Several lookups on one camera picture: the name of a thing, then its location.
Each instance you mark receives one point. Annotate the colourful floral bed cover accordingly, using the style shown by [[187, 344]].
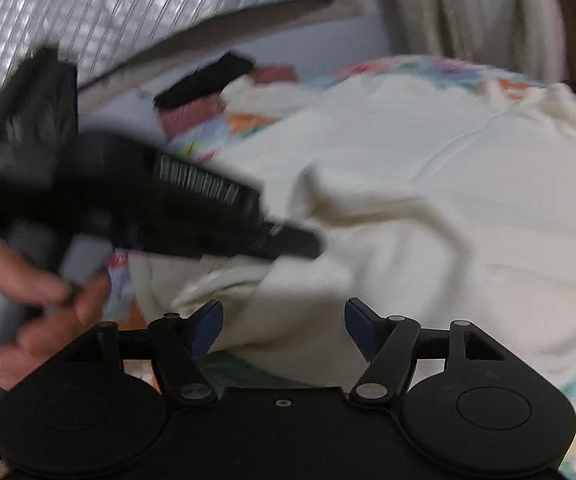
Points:
[[248, 124]]

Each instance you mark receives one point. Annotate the black folded garment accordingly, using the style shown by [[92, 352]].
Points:
[[204, 81]]

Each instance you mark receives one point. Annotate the white fleece zip jacket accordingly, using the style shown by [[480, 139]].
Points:
[[418, 219]]

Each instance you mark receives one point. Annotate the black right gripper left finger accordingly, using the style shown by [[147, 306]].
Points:
[[174, 346]]

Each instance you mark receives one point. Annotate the beige curtain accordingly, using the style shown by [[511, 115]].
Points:
[[525, 36]]

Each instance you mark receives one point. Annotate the red storage box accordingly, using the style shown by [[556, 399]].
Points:
[[182, 118]]

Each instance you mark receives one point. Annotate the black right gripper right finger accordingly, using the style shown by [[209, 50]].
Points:
[[391, 347]]

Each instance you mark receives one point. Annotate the person's left hand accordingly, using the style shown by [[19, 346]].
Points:
[[75, 311]]

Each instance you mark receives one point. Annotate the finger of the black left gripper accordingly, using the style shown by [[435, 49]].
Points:
[[286, 239]]

